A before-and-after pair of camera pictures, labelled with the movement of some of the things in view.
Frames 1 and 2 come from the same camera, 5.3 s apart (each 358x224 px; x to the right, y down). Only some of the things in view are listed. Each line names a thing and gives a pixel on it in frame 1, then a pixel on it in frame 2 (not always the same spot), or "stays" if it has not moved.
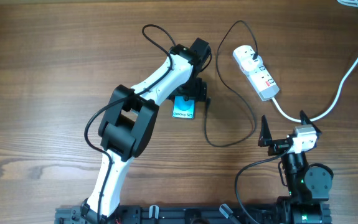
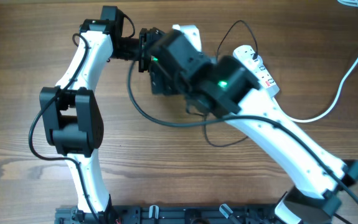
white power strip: x=264 y=84 stays
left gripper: x=199 y=92 -> x=153 y=34
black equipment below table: x=164 y=214 stays
